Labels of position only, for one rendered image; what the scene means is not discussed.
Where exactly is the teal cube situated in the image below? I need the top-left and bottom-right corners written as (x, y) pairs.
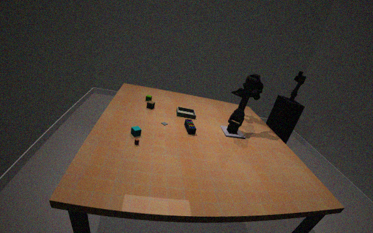
top-left (131, 126), bottom-right (141, 137)

